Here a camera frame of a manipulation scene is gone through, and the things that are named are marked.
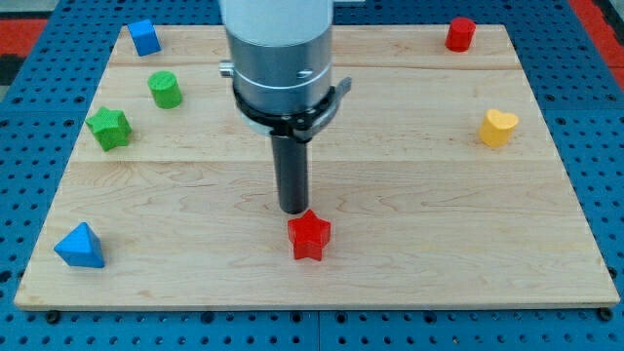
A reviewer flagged green star block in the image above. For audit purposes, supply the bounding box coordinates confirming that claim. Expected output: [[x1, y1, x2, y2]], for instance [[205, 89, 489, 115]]
[[86, 107, 132, 152]]

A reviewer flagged yellow heart block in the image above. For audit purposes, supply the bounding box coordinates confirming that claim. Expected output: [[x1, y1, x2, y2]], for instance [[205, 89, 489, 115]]
[[478, 109, 520, 148]]

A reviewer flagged red cylinder block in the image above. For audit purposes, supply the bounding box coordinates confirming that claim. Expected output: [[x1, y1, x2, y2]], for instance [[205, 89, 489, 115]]
[[445, 17, 477, 53]]

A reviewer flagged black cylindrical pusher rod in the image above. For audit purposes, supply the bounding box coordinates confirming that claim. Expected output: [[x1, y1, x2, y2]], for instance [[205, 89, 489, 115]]
[[271, 136, 308, 215]]

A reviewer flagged black clamp ring mount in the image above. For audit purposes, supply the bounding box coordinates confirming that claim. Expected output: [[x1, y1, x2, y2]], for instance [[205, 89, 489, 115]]
[[233, 77, 352, 143]]

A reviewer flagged red star block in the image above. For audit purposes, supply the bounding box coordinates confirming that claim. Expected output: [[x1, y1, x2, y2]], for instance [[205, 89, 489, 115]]
[[287, 210, 332, 261]]

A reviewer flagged blue triangle block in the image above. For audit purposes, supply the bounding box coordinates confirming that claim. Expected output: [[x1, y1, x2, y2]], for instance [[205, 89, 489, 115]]
[[54, 222, 105, 268]]

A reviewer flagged blue cube block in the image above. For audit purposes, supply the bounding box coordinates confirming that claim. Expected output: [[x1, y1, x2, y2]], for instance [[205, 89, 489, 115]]
[[128, 19, 161, 57]]

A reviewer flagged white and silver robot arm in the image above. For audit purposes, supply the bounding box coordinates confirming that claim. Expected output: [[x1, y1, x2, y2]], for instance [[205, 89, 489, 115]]
[[218, 0, 352, 214]]

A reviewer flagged wooden board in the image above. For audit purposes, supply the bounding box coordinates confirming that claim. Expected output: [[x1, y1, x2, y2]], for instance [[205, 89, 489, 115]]
[[15, 24, 620, 311]]

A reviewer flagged green cylinder block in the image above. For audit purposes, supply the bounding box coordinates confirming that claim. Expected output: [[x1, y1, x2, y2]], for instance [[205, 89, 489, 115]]
[[147, 70, 182, 109]]

